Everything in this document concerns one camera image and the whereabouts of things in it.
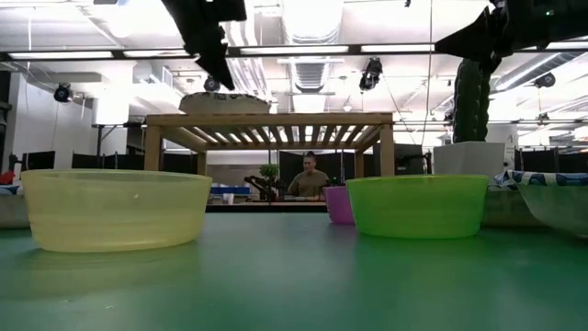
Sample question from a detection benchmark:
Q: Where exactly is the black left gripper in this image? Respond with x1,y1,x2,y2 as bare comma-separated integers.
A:
160,0,248,92

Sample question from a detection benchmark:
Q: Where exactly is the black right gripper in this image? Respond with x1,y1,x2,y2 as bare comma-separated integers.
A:
434,0,552,73

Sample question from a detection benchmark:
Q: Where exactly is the blue white patterned plate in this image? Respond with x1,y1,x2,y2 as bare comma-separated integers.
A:
177,91,272,115

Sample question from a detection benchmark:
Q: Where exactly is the green plastic bowl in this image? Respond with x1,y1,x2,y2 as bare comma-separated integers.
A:
345,174,490,240

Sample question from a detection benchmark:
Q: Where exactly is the yellow translucent plastic bowl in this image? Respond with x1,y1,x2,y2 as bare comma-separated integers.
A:
20,168,213,253

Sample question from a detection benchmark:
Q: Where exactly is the purple plastic cup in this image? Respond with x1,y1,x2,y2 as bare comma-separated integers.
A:
322,185,356,226

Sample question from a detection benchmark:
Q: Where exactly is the blue white patterned bowl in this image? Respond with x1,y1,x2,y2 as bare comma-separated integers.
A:
493,169,588,239

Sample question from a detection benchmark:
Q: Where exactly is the wooden slatted shelf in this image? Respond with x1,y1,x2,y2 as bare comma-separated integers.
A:
143,112,396,178

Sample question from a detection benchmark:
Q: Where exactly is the green cactus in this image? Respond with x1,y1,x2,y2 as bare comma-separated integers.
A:
452,58,492,143

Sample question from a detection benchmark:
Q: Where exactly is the ceiling light strip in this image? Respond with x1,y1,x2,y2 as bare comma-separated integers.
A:
7,50,115,61
360,43,435,53
240,44,350,56

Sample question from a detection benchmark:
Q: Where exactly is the white plant pot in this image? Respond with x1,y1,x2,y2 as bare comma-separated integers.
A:
433,141,506,178

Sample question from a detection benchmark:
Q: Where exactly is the small green plant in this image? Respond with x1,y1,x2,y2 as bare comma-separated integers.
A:
258,163,280,181

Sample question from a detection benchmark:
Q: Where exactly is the blue box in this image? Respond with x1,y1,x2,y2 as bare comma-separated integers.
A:
209,186,252,197

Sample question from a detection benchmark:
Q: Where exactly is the black partition panel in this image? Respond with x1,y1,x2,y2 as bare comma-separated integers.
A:
71,152,146,171
20,150,57,172
372,143,433,177
514,146,588,174

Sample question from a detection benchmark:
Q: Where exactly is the dark background desk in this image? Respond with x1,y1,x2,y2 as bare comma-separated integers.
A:
205,200,328,213

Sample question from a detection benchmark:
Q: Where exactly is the person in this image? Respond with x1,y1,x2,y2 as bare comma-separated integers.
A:
287,150,331,202

